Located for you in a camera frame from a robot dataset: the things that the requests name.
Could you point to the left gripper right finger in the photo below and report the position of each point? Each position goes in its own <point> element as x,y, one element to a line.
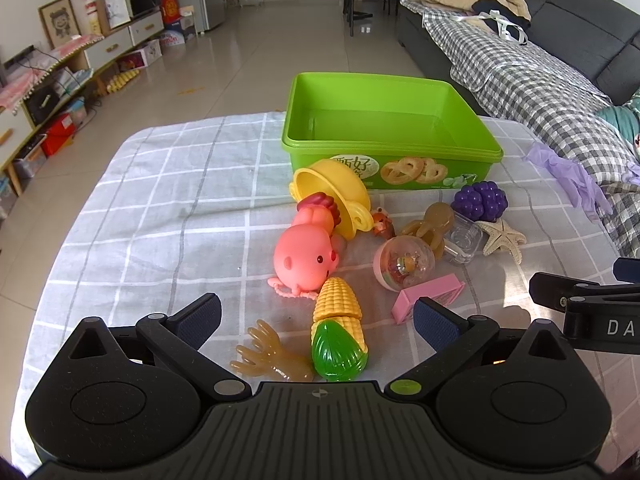
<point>456,341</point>

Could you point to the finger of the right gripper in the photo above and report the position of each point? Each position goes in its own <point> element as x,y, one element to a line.
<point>548,290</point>
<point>627,270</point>

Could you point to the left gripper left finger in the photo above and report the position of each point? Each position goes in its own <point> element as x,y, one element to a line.
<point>176,341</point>

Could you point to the pink toy box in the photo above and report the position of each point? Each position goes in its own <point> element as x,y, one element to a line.
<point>444,290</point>

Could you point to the beige starfish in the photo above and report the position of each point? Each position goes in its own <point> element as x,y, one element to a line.
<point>502,238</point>

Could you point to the clear plastic container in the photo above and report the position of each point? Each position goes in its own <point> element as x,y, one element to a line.
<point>463,241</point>

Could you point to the clear pink ball toy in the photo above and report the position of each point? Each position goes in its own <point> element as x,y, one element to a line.
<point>402,262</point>

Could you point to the translucent amber hand toy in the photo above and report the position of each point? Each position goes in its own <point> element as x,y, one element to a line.
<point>267,358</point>

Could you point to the toy corn cob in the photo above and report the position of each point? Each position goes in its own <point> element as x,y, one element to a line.
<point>339,351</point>

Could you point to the amber octopus toy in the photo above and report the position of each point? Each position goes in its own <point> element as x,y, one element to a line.
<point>437,221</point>

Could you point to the small orange brown toy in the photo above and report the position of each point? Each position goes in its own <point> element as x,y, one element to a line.
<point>382,225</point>

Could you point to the pink rubber pig toy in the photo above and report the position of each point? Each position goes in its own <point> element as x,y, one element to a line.
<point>305,256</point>

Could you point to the yellow toy pot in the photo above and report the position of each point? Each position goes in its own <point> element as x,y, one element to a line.
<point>338,181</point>

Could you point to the purple cloth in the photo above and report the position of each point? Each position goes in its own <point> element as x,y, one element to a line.
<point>579,186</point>

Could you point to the purple toy grapes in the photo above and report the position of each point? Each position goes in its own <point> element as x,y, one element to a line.
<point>480,201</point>

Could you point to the grey checked tablecloth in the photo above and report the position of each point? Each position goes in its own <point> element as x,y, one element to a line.
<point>198,207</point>

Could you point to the teal patterned pillow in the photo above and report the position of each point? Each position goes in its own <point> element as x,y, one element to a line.
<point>626,120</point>

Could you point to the checked sofa blanket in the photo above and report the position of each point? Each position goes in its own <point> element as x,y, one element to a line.
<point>524,83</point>

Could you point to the green plastic storage box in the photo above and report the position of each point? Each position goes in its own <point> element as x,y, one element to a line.
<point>395,132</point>

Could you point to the white tv cabinet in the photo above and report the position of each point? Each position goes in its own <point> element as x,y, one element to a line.
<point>53,78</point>

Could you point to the red gift box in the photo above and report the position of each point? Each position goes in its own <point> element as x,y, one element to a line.
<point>170,11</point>

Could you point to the microwave oven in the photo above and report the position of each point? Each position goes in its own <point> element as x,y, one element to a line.
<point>121,12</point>

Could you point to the framed cartoon picture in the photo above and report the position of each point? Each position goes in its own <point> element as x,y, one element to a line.
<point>59,22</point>

